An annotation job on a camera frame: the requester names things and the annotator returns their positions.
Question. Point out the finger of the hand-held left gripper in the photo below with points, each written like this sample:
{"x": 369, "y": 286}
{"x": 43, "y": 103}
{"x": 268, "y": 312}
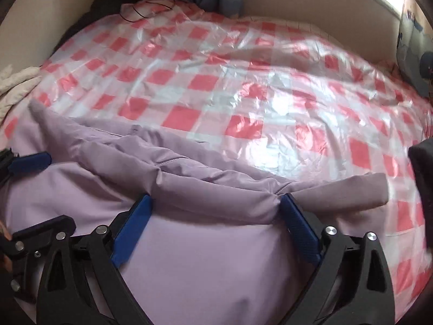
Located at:
{"x": 30, "y": 160}
{"x": 44, "y": 227}

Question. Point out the person's left hand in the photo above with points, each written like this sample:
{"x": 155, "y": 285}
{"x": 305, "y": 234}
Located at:
{"x": 4, "y": 233}

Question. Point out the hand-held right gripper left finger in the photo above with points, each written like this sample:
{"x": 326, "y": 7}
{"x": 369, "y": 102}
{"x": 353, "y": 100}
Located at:
{"x": 133, "y": 230}

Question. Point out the black puffer jacket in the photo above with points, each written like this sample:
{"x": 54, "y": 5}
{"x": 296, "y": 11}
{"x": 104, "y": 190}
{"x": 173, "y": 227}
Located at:
{"x": 423, "y": 172}

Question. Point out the purple jacket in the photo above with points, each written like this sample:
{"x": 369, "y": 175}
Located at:
{"x": 203, "y": 260}

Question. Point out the cream quilted jacket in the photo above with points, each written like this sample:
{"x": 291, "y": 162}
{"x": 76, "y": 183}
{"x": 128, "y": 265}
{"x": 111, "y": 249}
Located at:
{"x": 13, "y": 88}

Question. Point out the blue cartoon print pillow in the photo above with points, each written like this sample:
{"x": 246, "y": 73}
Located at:
{"x": 412, "y": 57}

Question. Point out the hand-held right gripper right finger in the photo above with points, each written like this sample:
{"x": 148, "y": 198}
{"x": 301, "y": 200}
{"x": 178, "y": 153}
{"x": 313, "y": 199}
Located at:
{"x": 301, "y": 226}

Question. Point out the pink checkered plastic bed sheet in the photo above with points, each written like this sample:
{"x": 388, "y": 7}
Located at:
{"x": 236, "y": 91}

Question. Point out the pink curtain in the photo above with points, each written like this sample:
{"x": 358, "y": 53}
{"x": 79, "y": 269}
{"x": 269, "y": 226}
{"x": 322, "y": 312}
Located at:
{"x": 414, "y": 3}

